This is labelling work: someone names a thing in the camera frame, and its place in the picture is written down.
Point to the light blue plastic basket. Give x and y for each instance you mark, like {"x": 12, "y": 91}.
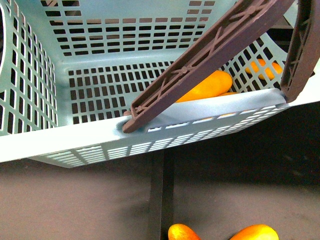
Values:
{"x": 70, "y": 69}

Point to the brown basket handle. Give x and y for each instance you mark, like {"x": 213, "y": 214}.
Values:
{"x": 236, "y": 29}

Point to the yellow red mango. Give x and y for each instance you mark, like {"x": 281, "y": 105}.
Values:
{"x": 181, "y": 231}

